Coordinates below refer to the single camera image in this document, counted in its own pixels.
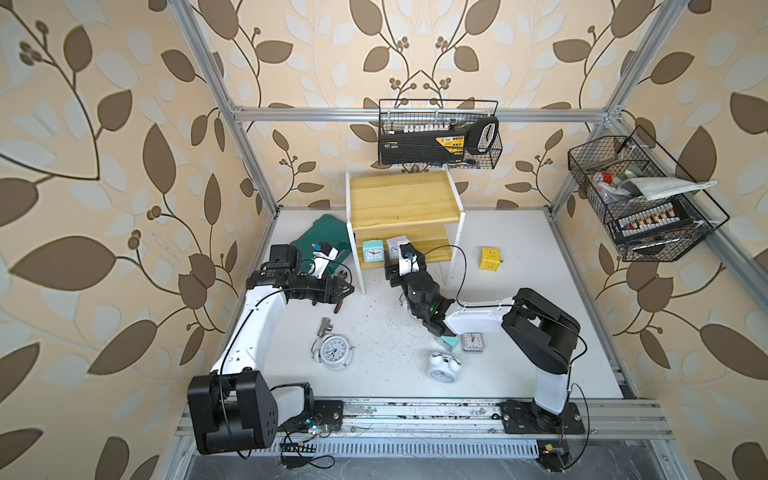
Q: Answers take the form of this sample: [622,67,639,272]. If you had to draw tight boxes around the lilac square alarm clock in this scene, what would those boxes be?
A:
[386,236,410,261]

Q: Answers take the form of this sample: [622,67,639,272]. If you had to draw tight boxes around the mint square alarm clock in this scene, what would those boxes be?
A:
[362,239,385,263]

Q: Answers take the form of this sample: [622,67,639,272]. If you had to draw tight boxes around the clear square alarm clock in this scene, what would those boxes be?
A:
[461,332,485,353]

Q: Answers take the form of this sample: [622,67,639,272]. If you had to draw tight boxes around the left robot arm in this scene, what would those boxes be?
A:
[187,242,354,455]

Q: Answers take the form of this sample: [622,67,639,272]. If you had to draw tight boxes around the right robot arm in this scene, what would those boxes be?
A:
[384,259,584,434]

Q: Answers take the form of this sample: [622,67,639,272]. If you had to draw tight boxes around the wooden two-tier shelf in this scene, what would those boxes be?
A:
[345,169,465,294]

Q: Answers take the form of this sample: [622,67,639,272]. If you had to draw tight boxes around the orange black pliers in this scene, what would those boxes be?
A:
[333,289,350,314]

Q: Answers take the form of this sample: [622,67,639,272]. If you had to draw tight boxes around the small grey metal clip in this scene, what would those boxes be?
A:
[317,318,333,338]

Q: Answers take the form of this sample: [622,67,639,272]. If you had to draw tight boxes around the green plastic tool case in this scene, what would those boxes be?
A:
[291,214,351,274]

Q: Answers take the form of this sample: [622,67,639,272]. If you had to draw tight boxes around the white twin-bell clock left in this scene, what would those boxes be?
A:
[311,335,354,371]

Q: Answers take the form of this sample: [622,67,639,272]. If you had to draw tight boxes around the white twin-bell clock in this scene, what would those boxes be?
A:
[311,335,354,371]
[428,352,462,384]

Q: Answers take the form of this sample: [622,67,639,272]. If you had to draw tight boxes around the yellow cube box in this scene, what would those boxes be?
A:
[479,247,502,272]

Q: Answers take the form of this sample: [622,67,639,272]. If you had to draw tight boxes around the white twin-bell clock front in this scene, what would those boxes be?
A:
[428,352,462,384]

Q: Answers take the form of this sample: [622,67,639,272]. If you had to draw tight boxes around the black yellow tool box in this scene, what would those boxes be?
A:
[378,117,503,169]

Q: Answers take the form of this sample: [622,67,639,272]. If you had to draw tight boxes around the white papers in basket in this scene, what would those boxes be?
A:
[618,177,717,201]

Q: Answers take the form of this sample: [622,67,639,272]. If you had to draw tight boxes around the socket set tray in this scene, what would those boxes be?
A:
[615,201,694,240]

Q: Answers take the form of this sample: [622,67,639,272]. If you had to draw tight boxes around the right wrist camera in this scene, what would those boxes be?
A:
[398,242,425,277]

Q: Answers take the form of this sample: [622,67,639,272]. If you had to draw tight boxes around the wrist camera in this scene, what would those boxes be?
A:
[398,242,425,277]
[310,242,339,279]

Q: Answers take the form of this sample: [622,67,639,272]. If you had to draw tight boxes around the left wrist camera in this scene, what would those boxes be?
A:
[310,242,339,279]

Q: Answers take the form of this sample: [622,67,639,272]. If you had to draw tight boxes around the black wire basket back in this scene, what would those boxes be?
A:
[377,98,503,169]

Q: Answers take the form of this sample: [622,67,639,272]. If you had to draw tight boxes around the black wire basket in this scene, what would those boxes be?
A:
[568,126,730,263]
[377,98,503,169]

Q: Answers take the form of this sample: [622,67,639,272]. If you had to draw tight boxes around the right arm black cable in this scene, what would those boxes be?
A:
[419,244,592,469]

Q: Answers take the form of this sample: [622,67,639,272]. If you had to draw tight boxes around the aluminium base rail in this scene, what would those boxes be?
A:
[173,395,676,442]

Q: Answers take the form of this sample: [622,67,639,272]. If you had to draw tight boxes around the black wire basket right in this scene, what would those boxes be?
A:
[568,126,730,263]

